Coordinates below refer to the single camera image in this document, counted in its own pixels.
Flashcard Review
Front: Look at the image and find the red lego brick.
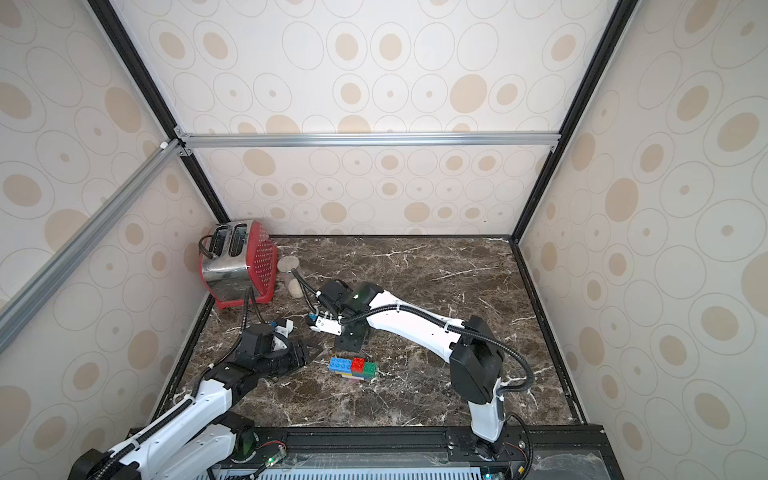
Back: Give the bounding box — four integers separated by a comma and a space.
350, 358, 365, 375

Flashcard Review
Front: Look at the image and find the green lego brick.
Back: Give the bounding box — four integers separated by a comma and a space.
362, 362, 377, 379

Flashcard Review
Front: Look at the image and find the right black corner post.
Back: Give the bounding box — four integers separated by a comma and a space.
510, 0, 639, 245

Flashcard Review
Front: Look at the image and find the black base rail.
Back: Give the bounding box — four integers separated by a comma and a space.
107, 424, 625, 480

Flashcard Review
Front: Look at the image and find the left aluminium frame bar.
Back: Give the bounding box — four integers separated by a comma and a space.
1, 139, 181, 350

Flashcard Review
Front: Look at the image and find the long blue lego brick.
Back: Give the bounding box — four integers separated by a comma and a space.
328, 357, 353, 374

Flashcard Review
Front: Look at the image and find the black corner post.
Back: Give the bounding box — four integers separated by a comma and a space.
87, 0, 230, 223
510, 0, 639, 245

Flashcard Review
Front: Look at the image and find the horizontal aluminium frame bar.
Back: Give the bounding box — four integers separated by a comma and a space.
181, 131, 560, 148

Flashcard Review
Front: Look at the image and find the left black corner post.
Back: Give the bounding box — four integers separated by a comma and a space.
87, 0, 230, 223

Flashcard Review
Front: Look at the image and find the red and chrome toaster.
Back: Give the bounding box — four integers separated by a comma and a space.
198, 220, 277, 309

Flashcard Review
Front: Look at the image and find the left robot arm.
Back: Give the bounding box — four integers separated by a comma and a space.
68, 322, 320, 479

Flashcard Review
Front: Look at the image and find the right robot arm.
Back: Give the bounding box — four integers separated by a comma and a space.
295, 275, 535, 443

